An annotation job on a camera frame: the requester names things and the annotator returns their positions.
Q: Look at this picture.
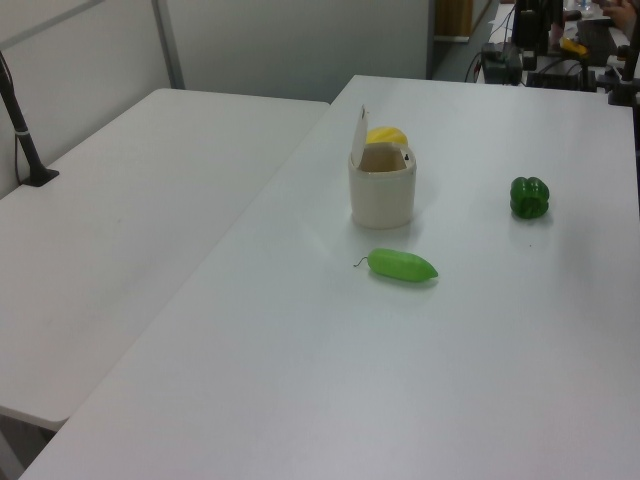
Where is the light green toy cucumber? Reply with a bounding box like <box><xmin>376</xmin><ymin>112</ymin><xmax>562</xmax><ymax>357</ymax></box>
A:
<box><xmin>353</xmin><ymin>248</ymin><xmax>440</xmax><ymax>283</ymax></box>

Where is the cream hinged bin lid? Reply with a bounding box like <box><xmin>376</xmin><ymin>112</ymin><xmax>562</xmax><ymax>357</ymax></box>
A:
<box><xmin>348</xmin><ymin>103</ymin><xmax>373</xmax><ymax>169</ymax></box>

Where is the dark green toy bell pepper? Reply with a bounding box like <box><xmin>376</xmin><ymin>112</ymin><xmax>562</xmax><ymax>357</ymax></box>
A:
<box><xmin>509</xmin><ymin>175</ymin><xmax>551</xmax><ymax>221</ymax></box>

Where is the black camera stand pole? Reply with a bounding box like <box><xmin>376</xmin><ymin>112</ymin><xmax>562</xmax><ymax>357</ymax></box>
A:
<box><xmin>0</xmin><ymin>49</ymin><xmax>60</xmax><ymax>188</ymax></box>

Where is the wooden cabinet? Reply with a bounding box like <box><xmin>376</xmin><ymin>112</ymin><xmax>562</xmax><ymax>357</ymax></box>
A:
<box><xmin>433</xmin><ymin>0</ymin><xmax>501</xmax><ymax>42</ymax></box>

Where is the black clamp stand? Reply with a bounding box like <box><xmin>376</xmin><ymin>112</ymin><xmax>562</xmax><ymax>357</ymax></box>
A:
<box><xmin>606</xmin><ymin>43</ymin><xmax>640</xmax><ymax>107</ymax></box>

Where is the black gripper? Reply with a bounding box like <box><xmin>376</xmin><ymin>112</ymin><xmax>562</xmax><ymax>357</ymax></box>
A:
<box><xmin>514</xmin><ymin>7</ymin><xmax>541</xmax><ymax>72</ymax></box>

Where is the black electronics box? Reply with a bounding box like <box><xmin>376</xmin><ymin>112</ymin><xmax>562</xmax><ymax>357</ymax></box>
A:
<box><xmin>481</xmin><ymin>42</ymin><xmax>524</xmax><ymax>87</ymax></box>

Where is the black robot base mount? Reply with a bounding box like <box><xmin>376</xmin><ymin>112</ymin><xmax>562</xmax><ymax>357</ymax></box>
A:
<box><xmin>524</xmin><ymin>58</ymin><xmax>599</xmax><ymax>92</ymax></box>

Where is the white cylindrical cup container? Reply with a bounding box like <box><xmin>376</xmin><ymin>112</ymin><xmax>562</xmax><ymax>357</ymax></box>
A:
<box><xmin>347</xmin><ymin>141</ymin><xmax>418</xmax><ymax>231</ymax></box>

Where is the yellow ribbed toy melon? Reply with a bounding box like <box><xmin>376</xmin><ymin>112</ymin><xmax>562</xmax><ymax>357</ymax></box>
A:
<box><xmin>365</xmin><ymin>125</ymin><xmax>409</xmax><ymax>147</ymax></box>

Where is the yellow background object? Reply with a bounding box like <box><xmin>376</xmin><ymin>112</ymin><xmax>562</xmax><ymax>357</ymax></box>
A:
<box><xmin>558</xmin><ymin>36</ymin><xmax>589</xmax><ymax>57</ymax></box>

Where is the white side table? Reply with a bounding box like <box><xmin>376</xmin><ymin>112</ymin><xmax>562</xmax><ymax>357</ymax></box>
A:
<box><xmin>0</xmin><ymin>88</ymin><xmax>332</xmax><ymax>432</ymax></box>

